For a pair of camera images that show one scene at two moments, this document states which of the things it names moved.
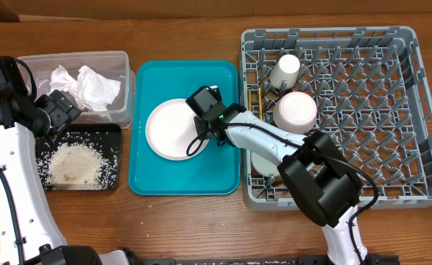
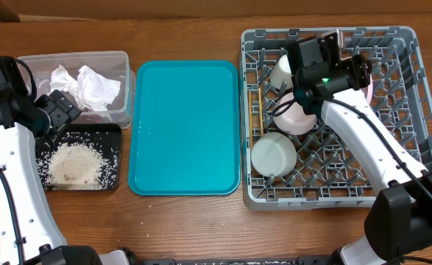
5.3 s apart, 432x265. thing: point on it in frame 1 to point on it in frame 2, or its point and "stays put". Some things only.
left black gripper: [62, 110] stays put
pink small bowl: [295, 112] stays put
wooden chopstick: [260, 96] stays put
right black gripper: [204, 126] to [355, 65]
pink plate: [171, 130] to [369, 90]
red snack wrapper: [87, 118] stays put
